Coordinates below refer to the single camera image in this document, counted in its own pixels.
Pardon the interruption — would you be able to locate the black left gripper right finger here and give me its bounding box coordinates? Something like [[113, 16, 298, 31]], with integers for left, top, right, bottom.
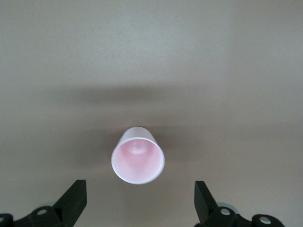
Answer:
[[194, 180, 285, 227]]

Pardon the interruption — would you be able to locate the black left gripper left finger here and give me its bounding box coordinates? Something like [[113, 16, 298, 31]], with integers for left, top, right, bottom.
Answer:
[[0, 179, 88, 227]]

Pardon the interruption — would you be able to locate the brown table cover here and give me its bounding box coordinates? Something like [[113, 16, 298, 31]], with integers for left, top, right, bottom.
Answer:
[[0, 0, 303, 227]]

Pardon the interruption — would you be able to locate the pink plastic cup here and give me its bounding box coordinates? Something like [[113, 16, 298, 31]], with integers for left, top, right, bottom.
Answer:
[[111, 126, 165, 185]]

